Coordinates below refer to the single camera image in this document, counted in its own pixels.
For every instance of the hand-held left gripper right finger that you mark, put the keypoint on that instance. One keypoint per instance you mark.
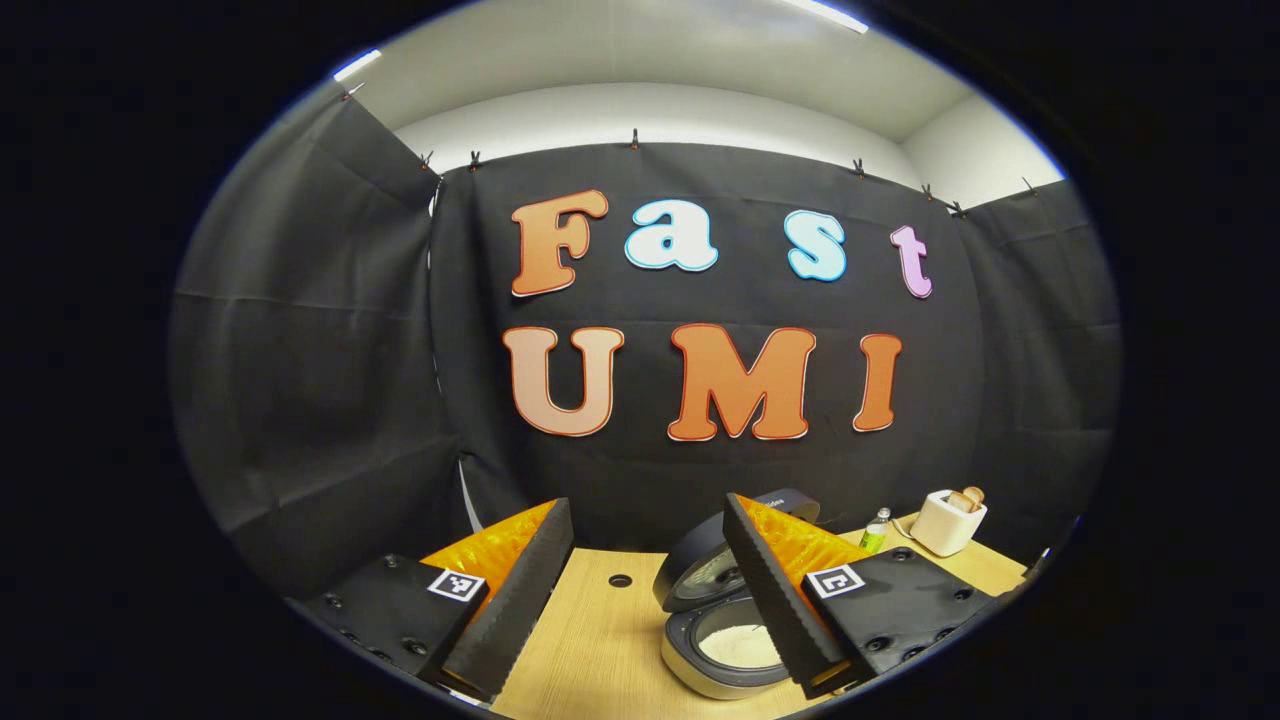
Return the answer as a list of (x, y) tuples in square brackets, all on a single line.
[(775, 610)]

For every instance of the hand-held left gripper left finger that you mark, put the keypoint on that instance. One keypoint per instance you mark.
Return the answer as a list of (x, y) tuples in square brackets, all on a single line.
[(520, 600)]

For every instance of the white rice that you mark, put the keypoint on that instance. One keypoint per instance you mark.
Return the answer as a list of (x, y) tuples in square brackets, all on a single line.
[(740, 648)]

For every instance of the dark grey rice cooker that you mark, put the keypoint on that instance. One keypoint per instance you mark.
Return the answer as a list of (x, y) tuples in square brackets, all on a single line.
[(700, 570)]

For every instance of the green drink bottle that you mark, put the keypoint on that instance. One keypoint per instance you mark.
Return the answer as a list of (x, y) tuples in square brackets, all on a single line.
[(875, 535)]

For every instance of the cream white toaster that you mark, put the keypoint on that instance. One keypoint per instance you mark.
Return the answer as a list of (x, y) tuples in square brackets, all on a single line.
[(940, 530)]

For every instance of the toasted bread slice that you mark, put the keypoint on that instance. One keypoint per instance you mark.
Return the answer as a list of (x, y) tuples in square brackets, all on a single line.
[(960, 501), (974, 494)]

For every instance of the black backdrop cloth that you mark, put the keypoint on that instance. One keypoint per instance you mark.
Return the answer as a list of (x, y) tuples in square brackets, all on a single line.
[(330, 350)]

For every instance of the row of black cloth clips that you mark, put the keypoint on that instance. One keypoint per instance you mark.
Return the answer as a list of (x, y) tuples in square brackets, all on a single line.
[(634, 137)]

